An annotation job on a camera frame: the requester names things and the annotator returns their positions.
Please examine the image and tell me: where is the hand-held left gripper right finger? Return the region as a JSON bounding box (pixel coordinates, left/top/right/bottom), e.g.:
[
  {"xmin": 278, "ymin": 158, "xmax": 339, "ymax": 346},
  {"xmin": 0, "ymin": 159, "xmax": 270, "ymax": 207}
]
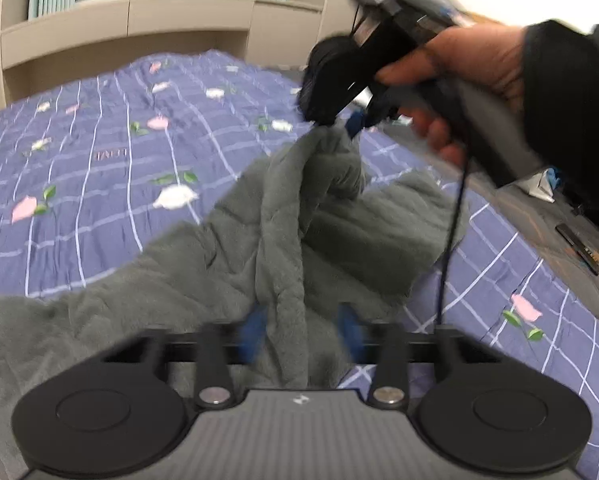
[{"xmin": 335, "ymin": 303, "xmax": 503, "ymax": 409}]

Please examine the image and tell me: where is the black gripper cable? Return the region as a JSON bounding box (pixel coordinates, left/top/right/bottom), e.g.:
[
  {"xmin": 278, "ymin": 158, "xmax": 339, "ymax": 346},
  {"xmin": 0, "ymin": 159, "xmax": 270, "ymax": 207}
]
[{"xmin": 435, "ymin": 152, "xmax": 474, "ymax": 335}]

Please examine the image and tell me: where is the black remote control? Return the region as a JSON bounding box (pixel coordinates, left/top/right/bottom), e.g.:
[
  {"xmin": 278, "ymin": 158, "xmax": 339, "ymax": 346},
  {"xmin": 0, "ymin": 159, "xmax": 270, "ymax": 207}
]
[{"xmin": 554, "ymin": 223, "xmax": 599, "ymax": 276}]

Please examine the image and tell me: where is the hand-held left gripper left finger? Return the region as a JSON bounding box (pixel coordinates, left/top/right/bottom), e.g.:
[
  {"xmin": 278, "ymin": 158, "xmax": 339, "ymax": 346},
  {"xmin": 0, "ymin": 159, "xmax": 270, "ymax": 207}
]
[{"xmin": 102, "ymin": 306, "xmax": 269, "ymax": 409}]

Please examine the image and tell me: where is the beige built-in cabinet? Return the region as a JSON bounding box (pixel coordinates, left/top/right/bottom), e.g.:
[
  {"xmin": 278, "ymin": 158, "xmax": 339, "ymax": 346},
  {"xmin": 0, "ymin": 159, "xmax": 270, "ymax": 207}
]
[{"xmin": 0, "ymin": 0, "xmax": 365, "ymax": 108}]

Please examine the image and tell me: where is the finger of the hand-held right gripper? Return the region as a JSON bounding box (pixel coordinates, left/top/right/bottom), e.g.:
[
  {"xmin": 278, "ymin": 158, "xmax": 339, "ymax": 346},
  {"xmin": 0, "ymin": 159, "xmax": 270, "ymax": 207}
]
[
  {"xmin": 346, "ymin": 80, "xmax": 415, "ymax": 139},
  {"xmin": 298, "ymin": 34, "xmax": 380, "ymax": 129}
]

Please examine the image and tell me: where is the person's right hand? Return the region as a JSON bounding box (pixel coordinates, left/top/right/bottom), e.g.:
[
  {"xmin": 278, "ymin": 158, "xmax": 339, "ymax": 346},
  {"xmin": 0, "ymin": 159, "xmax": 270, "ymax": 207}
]
[{"xmin": 373, "ymin": 24, "xmax": 530, "ymax": 167}]

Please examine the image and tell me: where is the grey towel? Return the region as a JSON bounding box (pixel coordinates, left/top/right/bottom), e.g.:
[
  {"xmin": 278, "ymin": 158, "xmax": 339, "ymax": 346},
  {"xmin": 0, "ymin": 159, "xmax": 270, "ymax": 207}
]
[{"xmin": 0, "ymin": 122, "xmax": 474, "ymax": 480}]

